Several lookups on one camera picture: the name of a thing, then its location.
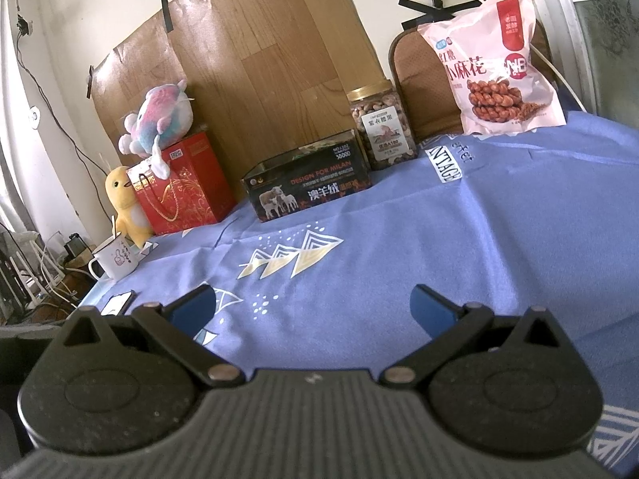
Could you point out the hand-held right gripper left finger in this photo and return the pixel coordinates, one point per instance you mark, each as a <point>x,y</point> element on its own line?
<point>194,307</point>

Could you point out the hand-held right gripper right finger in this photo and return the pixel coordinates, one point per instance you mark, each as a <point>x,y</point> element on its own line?
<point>432,309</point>

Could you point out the black sheep print box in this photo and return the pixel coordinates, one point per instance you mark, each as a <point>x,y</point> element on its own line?
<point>309,192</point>

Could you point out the smartphone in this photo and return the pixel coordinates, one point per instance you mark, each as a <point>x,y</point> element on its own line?
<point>119,303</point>

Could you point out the blue printed tablecloth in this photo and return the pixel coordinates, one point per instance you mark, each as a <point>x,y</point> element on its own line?
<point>399,239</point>

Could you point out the white enamel mug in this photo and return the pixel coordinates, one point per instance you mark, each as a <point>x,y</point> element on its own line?
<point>117,259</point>

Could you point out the red gift bag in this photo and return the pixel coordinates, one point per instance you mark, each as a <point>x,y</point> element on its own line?
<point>194,194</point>

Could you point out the spoon in mug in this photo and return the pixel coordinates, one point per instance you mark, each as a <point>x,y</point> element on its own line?
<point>115,227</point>

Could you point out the yellow duck plush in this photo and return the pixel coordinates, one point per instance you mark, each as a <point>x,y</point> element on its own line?
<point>122,194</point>

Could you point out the nut jar with gold lid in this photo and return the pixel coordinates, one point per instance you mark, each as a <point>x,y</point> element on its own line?
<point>382,134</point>

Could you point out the pastel unicorn plush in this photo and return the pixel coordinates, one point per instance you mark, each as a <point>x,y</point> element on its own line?
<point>159,114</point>

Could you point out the brown chair back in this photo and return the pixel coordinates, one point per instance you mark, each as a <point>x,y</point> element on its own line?
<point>424,85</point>

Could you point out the large pink snack bag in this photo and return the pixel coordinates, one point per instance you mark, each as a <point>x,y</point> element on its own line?
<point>499,60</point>

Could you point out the black tape strip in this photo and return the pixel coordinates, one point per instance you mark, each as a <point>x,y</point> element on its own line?
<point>414,4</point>
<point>166,10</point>

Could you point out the white wall hook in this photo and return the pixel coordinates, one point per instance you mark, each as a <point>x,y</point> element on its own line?
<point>34,118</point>

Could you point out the wood pattern wall panel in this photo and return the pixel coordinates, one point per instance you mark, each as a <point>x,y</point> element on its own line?
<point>279,60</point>

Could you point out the white window frame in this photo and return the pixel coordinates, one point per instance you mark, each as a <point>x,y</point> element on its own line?
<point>574,10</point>

